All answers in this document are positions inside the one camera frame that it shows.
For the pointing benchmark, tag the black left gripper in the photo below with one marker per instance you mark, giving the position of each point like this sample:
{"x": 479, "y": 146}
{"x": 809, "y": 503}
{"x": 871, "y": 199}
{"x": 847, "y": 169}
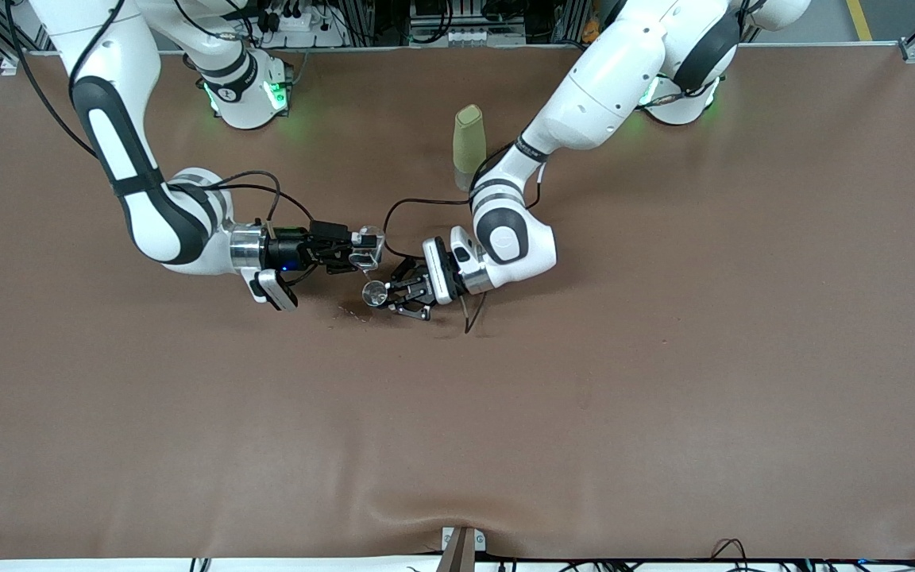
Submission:
{"x": 419, "y": 289}

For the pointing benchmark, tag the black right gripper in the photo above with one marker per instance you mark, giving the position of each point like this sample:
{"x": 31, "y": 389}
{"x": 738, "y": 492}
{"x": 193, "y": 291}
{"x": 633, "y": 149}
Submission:
{"x": 289, "y": 249}

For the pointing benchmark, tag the clear glass beaker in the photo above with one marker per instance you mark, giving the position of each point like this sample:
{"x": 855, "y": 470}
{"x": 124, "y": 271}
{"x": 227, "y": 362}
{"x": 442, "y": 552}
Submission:
{"x": 370, "y": 246}

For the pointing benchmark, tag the steel double jigger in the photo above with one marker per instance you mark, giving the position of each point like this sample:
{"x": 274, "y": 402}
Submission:
{"x": 374, "y": 294}

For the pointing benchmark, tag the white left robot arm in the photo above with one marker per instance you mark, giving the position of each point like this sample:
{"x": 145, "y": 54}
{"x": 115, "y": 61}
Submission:
{"x": 608, "y": 79}

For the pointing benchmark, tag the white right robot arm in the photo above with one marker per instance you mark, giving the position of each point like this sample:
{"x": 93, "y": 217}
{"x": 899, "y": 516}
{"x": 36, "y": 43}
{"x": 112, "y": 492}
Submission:
{"x": 164, "y": 226}

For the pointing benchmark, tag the green shaker bottle clear base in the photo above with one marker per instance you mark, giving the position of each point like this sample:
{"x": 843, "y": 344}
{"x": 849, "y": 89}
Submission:
{"x": 469, "y": 143}

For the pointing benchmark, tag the spilled liquid stain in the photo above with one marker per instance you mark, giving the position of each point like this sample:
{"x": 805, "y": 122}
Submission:
{"x": 354, "y": 316}

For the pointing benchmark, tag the brown table mat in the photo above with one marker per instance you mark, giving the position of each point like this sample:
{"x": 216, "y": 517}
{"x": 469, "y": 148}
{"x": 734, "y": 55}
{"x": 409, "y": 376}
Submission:
{"x": 457, "y": 413}

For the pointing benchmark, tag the white power strip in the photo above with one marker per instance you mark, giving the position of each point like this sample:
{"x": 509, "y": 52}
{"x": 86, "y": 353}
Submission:
{"x": 299, "y": 28}

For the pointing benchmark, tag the white socket bar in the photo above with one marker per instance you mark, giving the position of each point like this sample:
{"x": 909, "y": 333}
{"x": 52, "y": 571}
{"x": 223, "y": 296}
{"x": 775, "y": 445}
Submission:
{"x": 465, "y": 36}

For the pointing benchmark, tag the orange snack packets pile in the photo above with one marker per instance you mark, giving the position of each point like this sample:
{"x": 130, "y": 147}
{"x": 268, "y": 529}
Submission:
{"x": 594, "y": 32}

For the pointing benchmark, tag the table edge clamp bracket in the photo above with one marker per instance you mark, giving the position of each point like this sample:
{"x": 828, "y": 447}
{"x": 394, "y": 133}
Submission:
{"x": 461, "y": 548}

